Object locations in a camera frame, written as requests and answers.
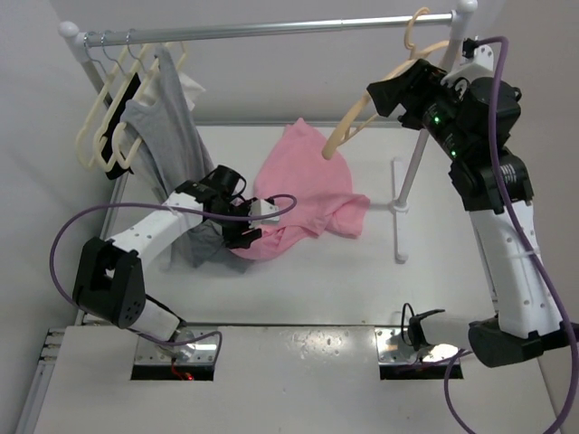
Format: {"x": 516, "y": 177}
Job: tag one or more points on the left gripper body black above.
{"x": 231, "y": 226}

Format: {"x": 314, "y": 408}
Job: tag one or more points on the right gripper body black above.
{"x": 433, "y": 101}

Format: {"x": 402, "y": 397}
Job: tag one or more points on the pink t shirt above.
{"x": 326, "y": 200}

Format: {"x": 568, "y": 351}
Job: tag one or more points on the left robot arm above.
{"x": 110, "y": 279}

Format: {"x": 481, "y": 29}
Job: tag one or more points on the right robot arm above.
{"x": 471, "y": 120}

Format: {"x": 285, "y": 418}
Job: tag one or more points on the grey t shirt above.
{"x": 171, "y": 153}

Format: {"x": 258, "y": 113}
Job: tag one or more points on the white cloth on hanger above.
{"x": 192, "y": 90}

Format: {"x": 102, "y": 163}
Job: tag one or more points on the cream hanger middle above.
{"x": 106, "y": 131}

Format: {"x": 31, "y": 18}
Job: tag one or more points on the cream hanger with grey shirt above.
{"x": 124, "y": 145}

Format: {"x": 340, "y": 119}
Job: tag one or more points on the cream hanger outer left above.
{"x": 90, "y": 126}

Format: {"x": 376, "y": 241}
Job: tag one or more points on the cream hanger far right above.
{"x": 181, "y": 52}

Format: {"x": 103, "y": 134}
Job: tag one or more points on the white clothes rack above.
{"x": 112, "y": 59}

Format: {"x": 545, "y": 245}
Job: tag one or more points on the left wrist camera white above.
{"x": 260, "y": 211}

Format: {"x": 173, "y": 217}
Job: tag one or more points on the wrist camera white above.
{"x": 461, "y": 69}
{"x": 260, "y": 211}

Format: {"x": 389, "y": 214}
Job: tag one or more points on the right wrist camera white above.
{"x": 461, "y": 69}

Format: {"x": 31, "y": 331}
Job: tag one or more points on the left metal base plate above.
{"x": 195, "y": 346}

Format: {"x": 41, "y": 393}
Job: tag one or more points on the metal base plate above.
{"x": 195, "y": 346}
{"x": 393, "y": 352}

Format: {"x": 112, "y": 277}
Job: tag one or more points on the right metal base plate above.
{"x": 393, "y": 352}

